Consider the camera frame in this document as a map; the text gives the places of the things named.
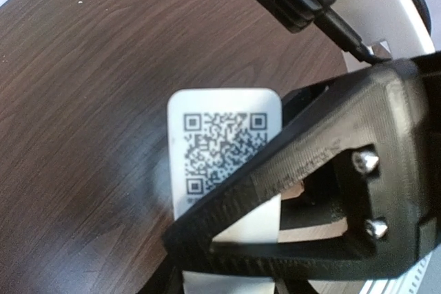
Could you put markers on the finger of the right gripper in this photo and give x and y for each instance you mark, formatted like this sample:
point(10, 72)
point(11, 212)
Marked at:
point(345, 151)

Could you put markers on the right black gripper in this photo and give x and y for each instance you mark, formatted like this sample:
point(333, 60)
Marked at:
point(421, 79)

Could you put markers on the white remote control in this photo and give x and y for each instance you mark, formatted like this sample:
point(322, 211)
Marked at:
point(211, 133)

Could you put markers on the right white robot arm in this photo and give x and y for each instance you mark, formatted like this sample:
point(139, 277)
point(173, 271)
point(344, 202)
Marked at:
point(371, 33)

